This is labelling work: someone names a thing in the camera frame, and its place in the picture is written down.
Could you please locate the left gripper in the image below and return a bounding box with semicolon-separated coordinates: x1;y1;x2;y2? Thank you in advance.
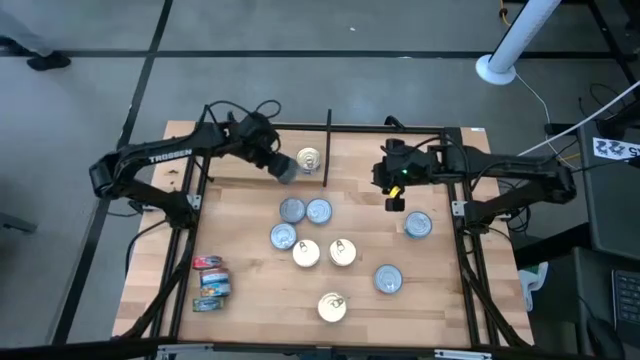
247;130;300;180

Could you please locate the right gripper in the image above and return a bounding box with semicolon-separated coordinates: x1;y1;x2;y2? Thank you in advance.
372;149;442;212

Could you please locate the silver-lid teal label can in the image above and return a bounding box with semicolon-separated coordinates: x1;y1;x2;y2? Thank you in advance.
278;196;307;225
272;154;302;186
403;210;434;240

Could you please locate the gold-lid pink salmon can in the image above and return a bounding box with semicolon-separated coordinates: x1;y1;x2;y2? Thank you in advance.
295;146;322;175
328;238;358;268
317;292;348;324

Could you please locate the silver-lid green label can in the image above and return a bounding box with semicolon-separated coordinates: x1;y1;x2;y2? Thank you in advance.
305;197;334;226

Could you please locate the silver-lid red label can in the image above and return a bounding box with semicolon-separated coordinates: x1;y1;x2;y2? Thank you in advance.
373;263;404;295
269;222;298;251

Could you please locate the blue labelled tin can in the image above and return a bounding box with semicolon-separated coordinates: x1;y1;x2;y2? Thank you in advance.
292;239;322;269

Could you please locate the blue red label salmon can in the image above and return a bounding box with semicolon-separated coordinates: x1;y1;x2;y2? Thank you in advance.
198;268;230;285

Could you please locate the teal yellow label can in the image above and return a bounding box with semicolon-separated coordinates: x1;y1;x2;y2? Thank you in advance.
199;282;232;298

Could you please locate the wooden shelf board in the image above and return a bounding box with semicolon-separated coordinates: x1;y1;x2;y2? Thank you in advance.
207;130;327;189

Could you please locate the white green bag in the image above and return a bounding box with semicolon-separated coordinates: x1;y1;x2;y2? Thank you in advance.
518;261;550;312

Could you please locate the black power strip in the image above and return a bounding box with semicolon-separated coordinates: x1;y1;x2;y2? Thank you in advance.
543;122;579;137

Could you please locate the black desk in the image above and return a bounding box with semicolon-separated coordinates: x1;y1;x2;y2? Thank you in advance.
529;247;640;360

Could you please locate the white pole with round base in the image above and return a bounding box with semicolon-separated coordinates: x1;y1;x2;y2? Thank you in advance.
474;0;564;86

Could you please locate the dark grey desk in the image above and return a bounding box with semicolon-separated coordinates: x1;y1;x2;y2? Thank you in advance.
577;114;640;261

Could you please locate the white marker tag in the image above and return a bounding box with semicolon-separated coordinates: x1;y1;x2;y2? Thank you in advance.
592;136;640;162

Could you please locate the black keyboard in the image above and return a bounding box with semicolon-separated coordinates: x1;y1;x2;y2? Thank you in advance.
610;268;640;329

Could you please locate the person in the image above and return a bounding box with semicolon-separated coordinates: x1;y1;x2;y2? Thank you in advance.
0;9;73;72

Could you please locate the grey furniture foot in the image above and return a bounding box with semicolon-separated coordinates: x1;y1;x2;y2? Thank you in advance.
0;212;39;235

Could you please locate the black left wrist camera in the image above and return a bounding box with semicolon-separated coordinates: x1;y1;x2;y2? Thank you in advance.
243;113;274;139

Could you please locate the black table frame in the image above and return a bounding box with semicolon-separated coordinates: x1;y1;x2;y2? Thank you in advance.
114;119;534;360

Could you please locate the white bracket plate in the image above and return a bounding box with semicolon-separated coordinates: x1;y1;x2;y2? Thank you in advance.
433;348;494;360
157;343;216;360

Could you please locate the thin white cable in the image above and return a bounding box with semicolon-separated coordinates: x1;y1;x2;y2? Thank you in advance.
513;73;566;169

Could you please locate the thick white cable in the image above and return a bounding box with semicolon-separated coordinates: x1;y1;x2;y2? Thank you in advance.
516;79;640;157

